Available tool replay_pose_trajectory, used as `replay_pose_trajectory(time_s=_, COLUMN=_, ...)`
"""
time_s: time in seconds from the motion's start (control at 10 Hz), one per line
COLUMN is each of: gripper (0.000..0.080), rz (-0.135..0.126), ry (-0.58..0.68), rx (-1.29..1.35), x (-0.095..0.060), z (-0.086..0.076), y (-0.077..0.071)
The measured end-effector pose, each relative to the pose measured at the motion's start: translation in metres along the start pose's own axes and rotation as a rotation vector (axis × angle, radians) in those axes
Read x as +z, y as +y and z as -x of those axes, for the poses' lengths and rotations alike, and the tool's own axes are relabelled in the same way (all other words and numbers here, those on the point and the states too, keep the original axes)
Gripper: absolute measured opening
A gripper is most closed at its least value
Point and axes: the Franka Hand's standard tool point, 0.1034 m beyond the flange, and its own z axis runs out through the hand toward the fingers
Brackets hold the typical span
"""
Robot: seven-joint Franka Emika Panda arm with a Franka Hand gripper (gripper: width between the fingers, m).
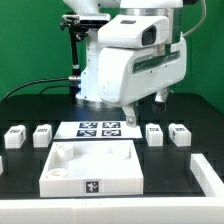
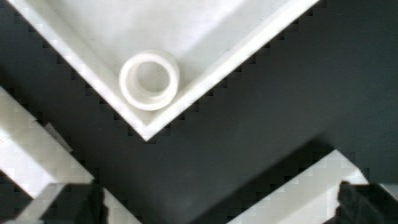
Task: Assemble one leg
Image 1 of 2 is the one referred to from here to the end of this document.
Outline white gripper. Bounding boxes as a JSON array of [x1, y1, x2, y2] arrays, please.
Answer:
[[98, 38, 187, 128]]

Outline white square tabletop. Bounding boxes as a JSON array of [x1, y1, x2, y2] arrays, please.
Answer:
[[39, 140, 143, 198]]

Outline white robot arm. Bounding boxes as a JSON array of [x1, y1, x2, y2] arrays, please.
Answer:
[[62, 0, 187, 127]]

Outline white tag sheet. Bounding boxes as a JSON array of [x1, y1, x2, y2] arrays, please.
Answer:
[[54, 121, 142, 140]]

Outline white obstacle fence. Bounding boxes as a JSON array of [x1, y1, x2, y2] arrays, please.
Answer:
[[0, 154, 224, 224]]

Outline white part left edge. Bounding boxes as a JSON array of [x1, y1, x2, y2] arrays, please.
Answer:
[[0, 156, 3, 176]]

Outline black cable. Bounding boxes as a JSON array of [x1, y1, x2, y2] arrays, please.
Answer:
[[1, 76, 82, 101]]

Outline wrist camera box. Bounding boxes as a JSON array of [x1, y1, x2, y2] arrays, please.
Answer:
[[98, 14, 169, 49]]

